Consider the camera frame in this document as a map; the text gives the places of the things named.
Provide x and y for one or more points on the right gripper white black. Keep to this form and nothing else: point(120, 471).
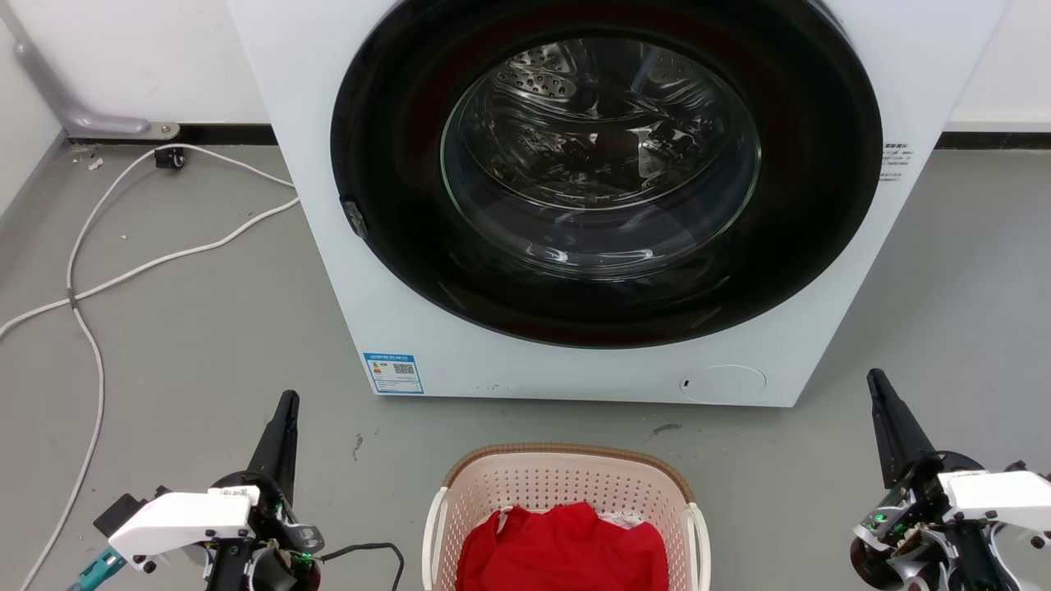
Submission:
point(985, 497)

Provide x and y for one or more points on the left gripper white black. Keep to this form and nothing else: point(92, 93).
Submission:
point(185, 519)

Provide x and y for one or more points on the beige perforated laundry basket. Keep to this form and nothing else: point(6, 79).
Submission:
point(534, 480)

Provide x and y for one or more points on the white front-loading washing machine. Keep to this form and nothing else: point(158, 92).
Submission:
point(821, 345)

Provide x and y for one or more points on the blue energy label sticker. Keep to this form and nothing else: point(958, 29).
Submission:
point(393, 373)

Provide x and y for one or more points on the round white filter cover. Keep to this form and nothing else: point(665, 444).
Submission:
point(722, 383)

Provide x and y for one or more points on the small printed warning label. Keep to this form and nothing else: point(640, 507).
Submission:
point(893, 162)

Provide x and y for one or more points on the white garment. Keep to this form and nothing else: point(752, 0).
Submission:
point(624, 520)

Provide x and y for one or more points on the red garment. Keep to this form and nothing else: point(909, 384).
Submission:
point(558, 550)

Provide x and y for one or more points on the black round washer door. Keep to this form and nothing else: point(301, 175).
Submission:
point(394, 164)

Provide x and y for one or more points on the stainless steel washer drum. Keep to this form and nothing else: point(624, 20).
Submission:
point(575, 98)

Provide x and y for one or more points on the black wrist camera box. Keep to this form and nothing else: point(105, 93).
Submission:
point(117, 510)

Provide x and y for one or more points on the grey wall conduit pipe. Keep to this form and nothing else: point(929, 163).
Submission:
point(98, 123)

